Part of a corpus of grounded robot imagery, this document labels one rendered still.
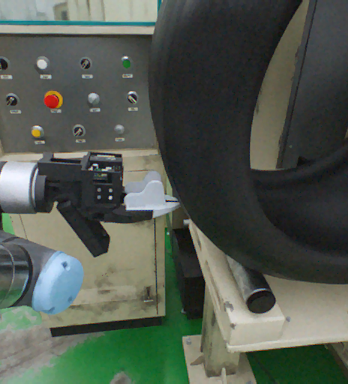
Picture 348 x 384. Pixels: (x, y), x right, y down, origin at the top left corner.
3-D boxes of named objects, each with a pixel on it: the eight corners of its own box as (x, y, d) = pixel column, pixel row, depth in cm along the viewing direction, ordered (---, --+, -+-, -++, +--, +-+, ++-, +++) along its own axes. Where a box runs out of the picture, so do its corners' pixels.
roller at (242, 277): (214, 182, 73) (218, 197, 75) (197, 189, 73) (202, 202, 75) (274, 290, 43) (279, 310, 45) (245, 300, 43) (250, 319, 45)
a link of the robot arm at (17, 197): (3, 223, 41) (22, 195, 48) (38, 224, 41) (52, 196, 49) (-6, 175, 37) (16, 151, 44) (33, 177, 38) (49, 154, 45)
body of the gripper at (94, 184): (125, 174, 39) (30, 167, 37) (122, 226, 43) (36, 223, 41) (126, 153, 46) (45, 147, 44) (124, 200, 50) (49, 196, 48)
